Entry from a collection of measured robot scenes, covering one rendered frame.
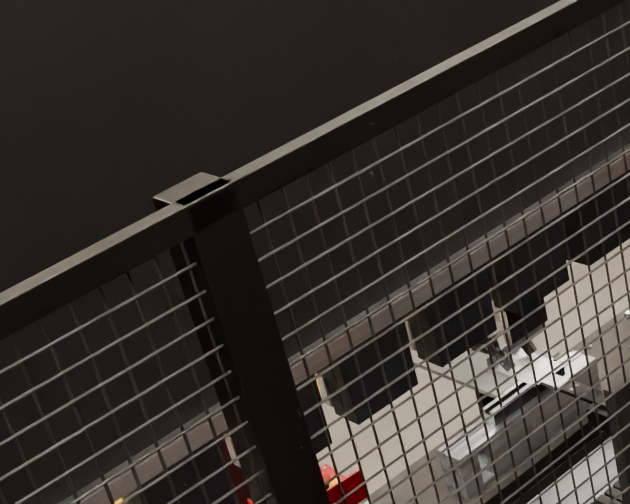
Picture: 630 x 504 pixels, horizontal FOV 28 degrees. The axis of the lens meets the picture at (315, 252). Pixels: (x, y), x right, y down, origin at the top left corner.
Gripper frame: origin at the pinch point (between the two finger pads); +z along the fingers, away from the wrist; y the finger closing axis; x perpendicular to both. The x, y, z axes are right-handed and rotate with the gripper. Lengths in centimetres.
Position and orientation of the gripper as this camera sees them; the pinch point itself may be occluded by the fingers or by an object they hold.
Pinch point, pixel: (516, 353)
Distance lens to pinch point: 251.8
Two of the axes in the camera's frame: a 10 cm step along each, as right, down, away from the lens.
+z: 5.8, 8.0, -1.7
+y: 7.5, -4.4, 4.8
